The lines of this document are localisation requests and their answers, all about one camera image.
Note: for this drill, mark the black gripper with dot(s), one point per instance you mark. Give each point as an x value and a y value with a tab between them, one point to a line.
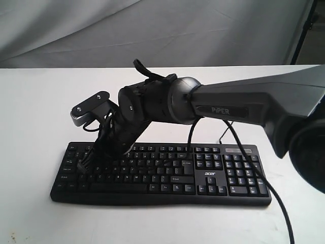
119	128

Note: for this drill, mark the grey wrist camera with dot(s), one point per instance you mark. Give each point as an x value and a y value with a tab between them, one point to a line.
96	107

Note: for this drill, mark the black Acer keyboard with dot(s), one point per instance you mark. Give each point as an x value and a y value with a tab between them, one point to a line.
164	174

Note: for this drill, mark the grey backdrop cloth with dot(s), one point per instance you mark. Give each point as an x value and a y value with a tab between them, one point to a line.
111	34

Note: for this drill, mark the black stand pole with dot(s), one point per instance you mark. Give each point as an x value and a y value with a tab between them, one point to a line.
312	18

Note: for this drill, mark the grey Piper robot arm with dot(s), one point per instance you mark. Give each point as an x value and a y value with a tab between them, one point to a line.
290	108

